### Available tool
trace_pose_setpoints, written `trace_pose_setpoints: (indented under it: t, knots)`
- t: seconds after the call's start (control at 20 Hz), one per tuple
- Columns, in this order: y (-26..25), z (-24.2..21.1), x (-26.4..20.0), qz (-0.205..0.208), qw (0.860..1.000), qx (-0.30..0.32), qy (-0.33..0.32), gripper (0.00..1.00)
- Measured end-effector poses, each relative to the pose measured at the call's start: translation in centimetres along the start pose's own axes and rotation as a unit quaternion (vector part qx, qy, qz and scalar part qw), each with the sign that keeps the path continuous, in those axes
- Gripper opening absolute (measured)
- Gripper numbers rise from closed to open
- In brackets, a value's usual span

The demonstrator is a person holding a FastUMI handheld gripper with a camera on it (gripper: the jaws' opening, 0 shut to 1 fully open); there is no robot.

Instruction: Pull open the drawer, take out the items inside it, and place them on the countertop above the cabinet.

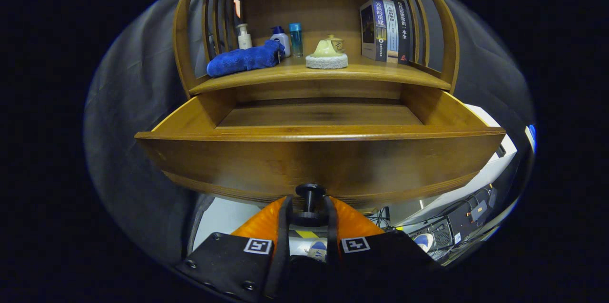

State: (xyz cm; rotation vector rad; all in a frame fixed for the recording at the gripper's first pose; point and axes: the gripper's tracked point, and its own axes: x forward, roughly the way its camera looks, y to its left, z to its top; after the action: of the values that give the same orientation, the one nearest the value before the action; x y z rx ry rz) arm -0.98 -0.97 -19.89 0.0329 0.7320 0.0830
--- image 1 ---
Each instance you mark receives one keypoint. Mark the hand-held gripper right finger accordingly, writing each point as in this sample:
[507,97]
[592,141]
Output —
[331,236]

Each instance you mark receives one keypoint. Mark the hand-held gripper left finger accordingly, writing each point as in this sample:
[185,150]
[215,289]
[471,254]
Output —
[284,236]

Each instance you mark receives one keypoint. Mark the green brush with white base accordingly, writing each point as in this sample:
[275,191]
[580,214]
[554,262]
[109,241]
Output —
[326,58]

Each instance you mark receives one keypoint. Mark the wooden countertop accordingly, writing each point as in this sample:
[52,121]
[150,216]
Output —
[285,74]

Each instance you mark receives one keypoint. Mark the person's shoe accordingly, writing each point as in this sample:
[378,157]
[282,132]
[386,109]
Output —
[318,250]

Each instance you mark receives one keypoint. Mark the yellow black hazard tape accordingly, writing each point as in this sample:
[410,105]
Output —
[308,234]

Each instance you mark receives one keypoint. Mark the black computer tower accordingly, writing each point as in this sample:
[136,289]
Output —
[468,219]

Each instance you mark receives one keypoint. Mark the white table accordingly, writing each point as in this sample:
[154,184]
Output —
[490,174]

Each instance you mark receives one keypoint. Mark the blue towel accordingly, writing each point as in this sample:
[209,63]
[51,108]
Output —
[242,59]

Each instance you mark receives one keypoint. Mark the yellow lidded teacup with saucer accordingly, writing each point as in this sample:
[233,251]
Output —
[337,45]

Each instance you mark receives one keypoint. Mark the teal cylindrical bottle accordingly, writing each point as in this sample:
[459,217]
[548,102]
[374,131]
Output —
[296,41]

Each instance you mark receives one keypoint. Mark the white lotion bottle blue cap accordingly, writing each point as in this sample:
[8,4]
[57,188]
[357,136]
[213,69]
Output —
[281,39]

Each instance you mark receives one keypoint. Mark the white pump bottle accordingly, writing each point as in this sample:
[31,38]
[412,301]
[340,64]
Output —
[244,39]

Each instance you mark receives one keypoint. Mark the grey book with blue spine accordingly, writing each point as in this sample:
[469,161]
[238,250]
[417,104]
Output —
[368,27]

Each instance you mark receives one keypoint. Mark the pale blue spine book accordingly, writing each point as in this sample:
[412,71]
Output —
[391,27]

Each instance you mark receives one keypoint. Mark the black spine book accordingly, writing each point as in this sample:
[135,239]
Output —
[403,27]

